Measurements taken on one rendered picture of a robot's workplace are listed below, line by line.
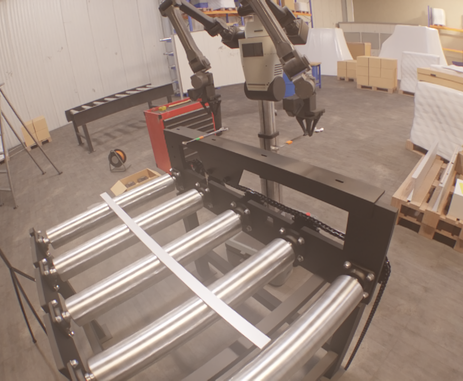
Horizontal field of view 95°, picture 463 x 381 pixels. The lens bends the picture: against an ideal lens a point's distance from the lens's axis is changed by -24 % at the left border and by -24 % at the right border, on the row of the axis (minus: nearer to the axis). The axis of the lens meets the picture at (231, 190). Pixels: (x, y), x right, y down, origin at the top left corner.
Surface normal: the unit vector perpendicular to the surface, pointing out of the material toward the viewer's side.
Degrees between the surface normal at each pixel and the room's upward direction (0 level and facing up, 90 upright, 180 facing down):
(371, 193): 0
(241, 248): 45
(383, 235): 90
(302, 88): 90
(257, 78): 90
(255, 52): 90
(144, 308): 0
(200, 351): 0
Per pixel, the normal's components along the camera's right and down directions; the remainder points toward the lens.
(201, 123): 0.64, 0.32
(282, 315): -0.12, -0.86
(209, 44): 0.27, 0.46
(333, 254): -0.76, 0.40
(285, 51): -0.55, 0.13
